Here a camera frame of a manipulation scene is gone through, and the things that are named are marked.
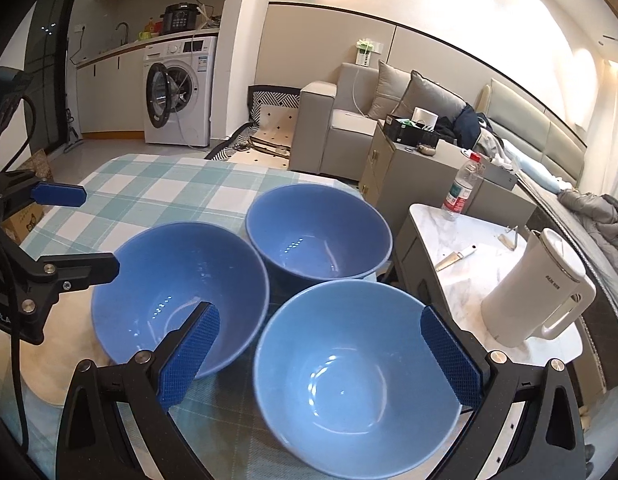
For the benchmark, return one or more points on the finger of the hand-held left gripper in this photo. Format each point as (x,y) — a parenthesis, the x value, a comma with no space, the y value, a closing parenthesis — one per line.
(84,267)
(59,195)

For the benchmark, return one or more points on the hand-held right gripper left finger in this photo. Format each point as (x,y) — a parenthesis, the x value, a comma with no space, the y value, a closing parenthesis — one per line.
(189,355)

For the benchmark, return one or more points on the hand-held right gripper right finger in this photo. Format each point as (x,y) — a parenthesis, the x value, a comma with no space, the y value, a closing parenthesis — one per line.
(449,355)

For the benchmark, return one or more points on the large cream plate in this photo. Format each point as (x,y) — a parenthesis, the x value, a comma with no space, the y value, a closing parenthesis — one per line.
(59,350)

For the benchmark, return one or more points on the blue bowl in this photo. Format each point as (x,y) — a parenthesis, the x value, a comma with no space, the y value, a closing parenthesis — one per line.
(349,370)
(179,280)
(319,230)

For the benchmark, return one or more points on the yellow cardboard box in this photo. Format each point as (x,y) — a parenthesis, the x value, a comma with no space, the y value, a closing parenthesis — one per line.
(24,222)

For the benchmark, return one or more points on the floor mop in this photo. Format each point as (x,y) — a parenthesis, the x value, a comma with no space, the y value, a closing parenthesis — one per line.
(73,140)

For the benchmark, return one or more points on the checked green white tablecloth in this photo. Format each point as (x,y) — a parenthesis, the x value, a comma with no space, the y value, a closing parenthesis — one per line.
(164,185)

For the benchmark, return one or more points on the white electric kettle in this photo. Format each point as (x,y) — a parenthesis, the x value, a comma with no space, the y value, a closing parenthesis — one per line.
(539,290)

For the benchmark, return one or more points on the white kitchen counter cabinet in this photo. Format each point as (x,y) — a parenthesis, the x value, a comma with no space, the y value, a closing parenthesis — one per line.
(109,95)

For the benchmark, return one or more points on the small white stand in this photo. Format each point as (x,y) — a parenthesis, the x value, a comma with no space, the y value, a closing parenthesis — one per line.
(511,240)

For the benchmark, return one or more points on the dark glass door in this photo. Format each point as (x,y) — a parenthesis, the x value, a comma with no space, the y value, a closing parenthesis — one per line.
(49,60)

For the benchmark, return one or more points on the white washing machine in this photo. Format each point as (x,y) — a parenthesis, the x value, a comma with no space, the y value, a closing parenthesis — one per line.
(184,95)

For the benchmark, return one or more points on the plastic water bottle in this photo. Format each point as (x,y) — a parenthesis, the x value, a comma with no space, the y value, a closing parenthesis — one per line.
(461,190)

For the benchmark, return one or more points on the kitchen faucet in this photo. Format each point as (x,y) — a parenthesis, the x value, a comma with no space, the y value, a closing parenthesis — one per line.
(125,32)

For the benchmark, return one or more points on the grey side cabinet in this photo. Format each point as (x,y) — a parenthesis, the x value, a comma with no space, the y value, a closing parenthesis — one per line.
(414,175)

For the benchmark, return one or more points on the yellow oil bottle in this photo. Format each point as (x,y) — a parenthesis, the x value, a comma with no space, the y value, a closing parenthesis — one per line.
(151,27)

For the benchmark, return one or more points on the grey padded jacket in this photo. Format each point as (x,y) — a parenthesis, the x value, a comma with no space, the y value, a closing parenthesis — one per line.
(596,220)

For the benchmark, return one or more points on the black pressure cooker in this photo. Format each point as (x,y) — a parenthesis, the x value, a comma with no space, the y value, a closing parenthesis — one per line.
(180,19)

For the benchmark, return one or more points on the folded patterned play mat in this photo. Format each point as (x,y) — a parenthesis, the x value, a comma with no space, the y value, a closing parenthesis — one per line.
(271,120)

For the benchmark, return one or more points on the black storage box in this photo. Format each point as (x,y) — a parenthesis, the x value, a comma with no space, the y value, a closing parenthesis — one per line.
(406,132)

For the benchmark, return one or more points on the dark navy clothing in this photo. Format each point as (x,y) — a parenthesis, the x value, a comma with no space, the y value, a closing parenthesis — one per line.
(464,127)

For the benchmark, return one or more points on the beige bed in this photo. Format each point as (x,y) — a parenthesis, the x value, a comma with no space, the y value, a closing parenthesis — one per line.
(534,125)

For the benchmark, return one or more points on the grey sofa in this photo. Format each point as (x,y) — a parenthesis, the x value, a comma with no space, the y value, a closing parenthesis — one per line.
(324,130)

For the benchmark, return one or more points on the grey cushion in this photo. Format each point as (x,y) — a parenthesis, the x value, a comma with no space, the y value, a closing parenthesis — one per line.
(429,97)
(386,90)

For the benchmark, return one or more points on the white wall device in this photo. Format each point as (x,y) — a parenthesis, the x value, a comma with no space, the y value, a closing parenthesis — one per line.
(369,52)

